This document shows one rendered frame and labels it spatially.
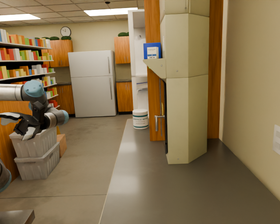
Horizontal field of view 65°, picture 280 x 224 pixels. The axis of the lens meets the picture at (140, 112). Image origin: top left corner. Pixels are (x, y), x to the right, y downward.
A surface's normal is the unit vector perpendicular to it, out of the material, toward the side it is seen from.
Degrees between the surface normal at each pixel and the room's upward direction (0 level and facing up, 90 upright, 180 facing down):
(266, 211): 0
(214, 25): 90
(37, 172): 95
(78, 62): 90
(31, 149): 95
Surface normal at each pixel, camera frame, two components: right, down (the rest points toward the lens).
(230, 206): -0.05, -0.97
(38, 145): -0.01, 0.32
